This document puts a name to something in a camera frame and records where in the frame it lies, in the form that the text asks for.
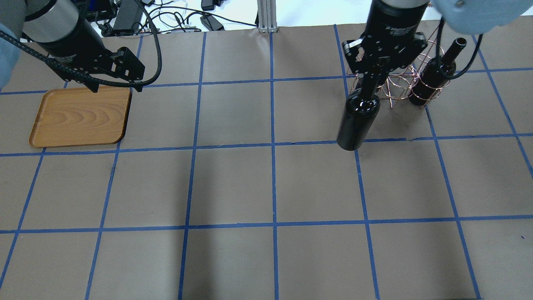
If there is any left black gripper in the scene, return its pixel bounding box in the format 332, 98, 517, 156
38, 19, 145, 93

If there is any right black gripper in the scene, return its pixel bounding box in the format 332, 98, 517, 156
342, 0, 429, 107

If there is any dark wine bottle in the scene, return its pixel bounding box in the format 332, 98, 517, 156
336, 88, 381, 151
408, 37, 468, 106

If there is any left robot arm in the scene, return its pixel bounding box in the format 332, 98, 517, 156
1, 0, 145, 93

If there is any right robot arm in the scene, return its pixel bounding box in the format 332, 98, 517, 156
342, 0, 532, 104

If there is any wooden tray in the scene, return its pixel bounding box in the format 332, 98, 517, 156
28, 87, 132, 148

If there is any black power adapter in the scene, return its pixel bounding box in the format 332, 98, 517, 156
200, 15, 225, 32

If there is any copper wire bottle basket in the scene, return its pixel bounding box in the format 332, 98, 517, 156
341, 20, 451, 109

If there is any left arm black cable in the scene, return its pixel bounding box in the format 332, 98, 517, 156
0, 0, 162, 88

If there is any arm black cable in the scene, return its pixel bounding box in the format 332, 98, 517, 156
435, 19, 484, 80
0, 0, 162, 88

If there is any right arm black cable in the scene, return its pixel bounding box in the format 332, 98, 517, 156
435, 19, 484, 80

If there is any aluminium frame post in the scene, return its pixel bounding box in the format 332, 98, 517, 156
257, 0, 279, 33

